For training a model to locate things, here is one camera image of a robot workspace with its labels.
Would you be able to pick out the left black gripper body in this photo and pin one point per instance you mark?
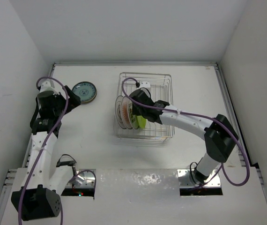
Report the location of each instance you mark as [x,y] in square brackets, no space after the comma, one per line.
[59,109]

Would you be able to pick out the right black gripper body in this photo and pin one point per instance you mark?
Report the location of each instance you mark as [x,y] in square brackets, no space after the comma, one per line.
[138,111]

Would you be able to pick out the dark grey blue plate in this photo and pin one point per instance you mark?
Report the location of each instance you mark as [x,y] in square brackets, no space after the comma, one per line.
[86,91]

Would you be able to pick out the green plate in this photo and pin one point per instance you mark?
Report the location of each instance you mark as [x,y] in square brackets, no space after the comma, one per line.
[141,122]

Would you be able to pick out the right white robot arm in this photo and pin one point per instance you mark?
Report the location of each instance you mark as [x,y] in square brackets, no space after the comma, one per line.
[219,144]

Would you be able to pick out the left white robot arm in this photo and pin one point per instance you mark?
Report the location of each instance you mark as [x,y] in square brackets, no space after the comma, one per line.
[39,195]

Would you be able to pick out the white plate orange flower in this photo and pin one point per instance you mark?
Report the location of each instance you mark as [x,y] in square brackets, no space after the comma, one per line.
[124,113]

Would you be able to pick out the white plate colourful print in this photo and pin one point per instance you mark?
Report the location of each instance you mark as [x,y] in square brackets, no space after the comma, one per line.
[132,118]

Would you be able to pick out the white plate dark pattern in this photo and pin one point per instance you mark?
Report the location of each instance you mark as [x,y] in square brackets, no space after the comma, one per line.
[117,110]

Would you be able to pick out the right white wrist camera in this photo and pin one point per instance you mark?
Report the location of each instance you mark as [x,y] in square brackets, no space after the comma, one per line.
[145,84]

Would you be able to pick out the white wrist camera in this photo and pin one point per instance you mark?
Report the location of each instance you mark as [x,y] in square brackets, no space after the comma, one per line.
[145,84]
[48,85]

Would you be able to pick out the metal wire dish rack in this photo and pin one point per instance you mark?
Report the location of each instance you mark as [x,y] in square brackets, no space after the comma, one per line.
[145,136]

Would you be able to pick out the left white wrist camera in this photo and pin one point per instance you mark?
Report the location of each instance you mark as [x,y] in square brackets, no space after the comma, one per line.
[48,85]

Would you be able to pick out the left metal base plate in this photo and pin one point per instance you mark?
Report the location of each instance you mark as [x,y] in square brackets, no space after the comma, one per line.
[83,180]

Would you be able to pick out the metal base plate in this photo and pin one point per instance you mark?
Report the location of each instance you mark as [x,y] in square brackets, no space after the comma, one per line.
[186,181]
[83,180]

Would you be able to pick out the aluminium table frame rail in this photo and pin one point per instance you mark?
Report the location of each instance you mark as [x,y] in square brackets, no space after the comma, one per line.
[137,182]

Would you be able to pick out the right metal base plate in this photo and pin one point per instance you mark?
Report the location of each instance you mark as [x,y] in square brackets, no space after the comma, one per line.
[186,181]

